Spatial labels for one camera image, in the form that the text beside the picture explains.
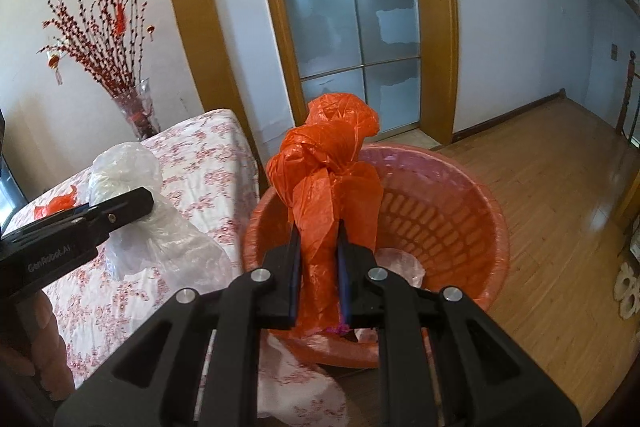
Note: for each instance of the dark wooden baseboard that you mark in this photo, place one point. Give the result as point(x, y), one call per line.
point(510, 114)

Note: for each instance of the orange bin liner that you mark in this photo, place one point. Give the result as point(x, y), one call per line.
point(480, 202)

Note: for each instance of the large orange plastic bag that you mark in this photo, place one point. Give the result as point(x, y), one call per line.
point(325, 207)

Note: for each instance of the frosted glass sliding door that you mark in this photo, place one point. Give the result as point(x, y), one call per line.
point(350, 7)

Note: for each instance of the person's left hand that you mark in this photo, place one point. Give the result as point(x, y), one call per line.
point(45, 337)

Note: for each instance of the small red hanging ornament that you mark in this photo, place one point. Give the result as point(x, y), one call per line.
point(54, 63)

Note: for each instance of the small orange plastic bag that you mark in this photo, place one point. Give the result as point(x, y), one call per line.
point(52, 207)

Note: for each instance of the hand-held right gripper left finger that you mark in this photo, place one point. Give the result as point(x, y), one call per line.
point(295, 277)

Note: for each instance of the red berry branches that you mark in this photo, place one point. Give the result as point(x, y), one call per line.
point(100, 42)

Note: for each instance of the small clear plastic bag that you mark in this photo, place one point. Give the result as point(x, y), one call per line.
point(402, 264)

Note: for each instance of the large clear plastic bag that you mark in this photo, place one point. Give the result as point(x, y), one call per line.
point(150, 247)

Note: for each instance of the wooden newel post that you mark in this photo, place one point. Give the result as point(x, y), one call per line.
point(630, 92)

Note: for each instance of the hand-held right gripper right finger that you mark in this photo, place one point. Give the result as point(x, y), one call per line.
point(344, 277)

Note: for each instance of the wooden door frame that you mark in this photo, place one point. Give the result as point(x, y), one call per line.
point(440, 32)

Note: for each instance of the floral tablecloth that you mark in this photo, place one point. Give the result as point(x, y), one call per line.
point(210, 187)

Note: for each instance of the wooden wall trim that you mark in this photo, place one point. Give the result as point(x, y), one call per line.
point(200, 32)

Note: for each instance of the orange plastic laundry basket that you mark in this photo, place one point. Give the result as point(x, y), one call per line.
point(430, 217)

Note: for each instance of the white foam piece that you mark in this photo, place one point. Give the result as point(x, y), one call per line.
point(627, 292)

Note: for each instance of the glass vase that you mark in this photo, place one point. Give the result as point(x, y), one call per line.
point(137, 109)

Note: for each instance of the small brown wall panel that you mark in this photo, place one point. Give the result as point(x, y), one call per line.
point(615, 52)

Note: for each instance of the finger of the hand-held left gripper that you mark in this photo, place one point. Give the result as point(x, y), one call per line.
point(125, 207)

